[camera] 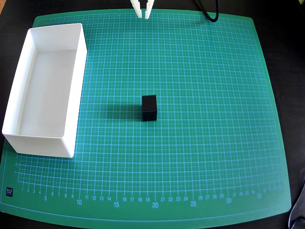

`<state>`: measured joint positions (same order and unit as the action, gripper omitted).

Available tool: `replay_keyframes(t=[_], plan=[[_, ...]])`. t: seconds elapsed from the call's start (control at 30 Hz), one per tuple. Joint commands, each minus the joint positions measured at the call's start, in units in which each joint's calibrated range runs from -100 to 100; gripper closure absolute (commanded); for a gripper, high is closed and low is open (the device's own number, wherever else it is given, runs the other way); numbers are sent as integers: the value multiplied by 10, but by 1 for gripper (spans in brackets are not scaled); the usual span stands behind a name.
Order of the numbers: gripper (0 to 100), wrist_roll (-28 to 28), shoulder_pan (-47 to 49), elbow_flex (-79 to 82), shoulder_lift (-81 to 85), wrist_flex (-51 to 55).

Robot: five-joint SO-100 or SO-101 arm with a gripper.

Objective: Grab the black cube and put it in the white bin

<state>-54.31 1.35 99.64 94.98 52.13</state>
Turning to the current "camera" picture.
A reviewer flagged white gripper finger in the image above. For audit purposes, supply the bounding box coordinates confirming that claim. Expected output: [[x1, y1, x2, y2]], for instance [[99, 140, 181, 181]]
[[144, 0, 155, 20], [130, 0, 143, 19]]

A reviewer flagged black cube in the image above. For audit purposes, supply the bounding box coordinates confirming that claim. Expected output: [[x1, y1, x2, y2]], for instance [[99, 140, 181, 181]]
[[142, 94, 158, 122]]

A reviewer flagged white rectangular plastic bin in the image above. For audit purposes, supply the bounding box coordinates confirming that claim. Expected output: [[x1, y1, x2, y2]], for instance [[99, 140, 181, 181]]
[[1, 22, 88, 158]]

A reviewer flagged green cutting mat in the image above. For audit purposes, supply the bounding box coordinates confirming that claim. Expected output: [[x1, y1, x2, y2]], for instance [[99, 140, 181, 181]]
[[0, 8, 293, 229]]

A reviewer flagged black cable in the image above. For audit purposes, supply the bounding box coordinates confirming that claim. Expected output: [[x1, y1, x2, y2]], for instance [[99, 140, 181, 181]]
[[194, 0, 219, 23]]

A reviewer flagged grey cable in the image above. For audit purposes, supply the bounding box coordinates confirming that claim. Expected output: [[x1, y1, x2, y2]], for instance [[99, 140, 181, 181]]
[[287, 171, 305, 229]]

